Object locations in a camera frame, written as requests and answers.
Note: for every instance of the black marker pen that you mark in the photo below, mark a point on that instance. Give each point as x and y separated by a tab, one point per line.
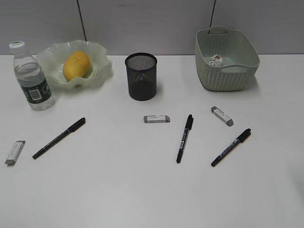
187	128
60	137
240	139

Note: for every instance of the clear water bottle green label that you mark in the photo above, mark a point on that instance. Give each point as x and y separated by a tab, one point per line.
30	77

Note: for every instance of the grey eraser at right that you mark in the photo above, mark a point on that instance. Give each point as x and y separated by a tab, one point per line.
222	116

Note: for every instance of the grey eraser in middle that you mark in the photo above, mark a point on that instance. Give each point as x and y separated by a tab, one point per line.
156	119

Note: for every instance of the black mesh pen holder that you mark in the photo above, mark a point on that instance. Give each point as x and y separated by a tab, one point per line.
141	71

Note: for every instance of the waste paper ball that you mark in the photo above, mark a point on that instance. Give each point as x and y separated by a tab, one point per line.
216	61

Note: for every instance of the yellow mango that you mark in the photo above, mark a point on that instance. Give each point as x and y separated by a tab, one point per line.
77	65

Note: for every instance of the pale green woven basket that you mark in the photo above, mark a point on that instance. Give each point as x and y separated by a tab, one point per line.
241	60

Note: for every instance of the grey eraser at left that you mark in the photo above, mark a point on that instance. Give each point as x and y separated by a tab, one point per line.
15	152

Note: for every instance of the pale green wavy plate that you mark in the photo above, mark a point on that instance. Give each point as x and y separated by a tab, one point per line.
53	58

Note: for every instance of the grey eraser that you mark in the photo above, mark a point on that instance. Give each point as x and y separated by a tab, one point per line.
222	116
15	152
156	119

